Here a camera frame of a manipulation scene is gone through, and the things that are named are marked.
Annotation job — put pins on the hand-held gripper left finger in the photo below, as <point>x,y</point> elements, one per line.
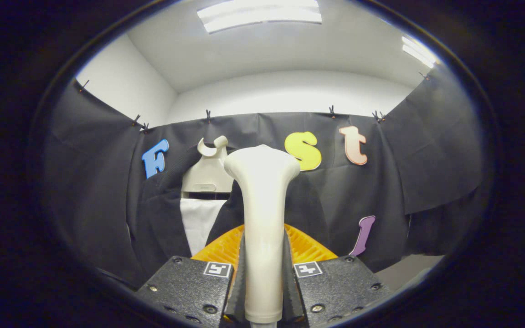
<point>238,296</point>

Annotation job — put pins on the row of black cloth clips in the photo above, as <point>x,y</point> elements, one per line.
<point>208,114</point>

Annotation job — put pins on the black suit jacket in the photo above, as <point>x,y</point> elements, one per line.
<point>162,218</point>

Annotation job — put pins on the black backdrop cloth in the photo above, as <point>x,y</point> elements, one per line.
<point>426,159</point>

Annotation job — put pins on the small ceiling light panel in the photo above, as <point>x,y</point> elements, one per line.
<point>419,51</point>

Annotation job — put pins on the white shirt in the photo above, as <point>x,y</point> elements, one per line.
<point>198,223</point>

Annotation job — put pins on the white garment steamer head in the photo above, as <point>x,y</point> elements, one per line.
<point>262,228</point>

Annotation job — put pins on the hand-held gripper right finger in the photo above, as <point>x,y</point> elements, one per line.
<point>290,291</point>

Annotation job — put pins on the white plastic clothes hanger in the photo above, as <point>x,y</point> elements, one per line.
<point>208,175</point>

